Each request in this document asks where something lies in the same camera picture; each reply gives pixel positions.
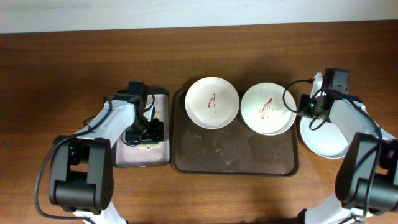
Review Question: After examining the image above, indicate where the pale green front plate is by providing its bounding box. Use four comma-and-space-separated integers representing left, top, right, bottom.
299, 117, 349, 159

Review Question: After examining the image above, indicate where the green yellow sponge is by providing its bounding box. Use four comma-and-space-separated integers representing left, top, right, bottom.
139, 118, 164, 146

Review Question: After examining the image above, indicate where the white plate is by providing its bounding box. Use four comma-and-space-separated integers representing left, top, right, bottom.
184, 77, 240, 129
240, 83, 297, 136

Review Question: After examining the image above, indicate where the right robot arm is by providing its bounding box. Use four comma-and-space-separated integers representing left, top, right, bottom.
297, 68, 397, 223

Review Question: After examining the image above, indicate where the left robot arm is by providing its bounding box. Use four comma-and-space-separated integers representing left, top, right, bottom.
45, 82, 170, 223

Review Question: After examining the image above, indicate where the small black sponge tray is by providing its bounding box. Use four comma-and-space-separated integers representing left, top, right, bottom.
112, 88, 171, 168

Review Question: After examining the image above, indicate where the large brown serving tray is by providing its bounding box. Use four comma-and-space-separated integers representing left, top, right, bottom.
171, 90, 299, 177

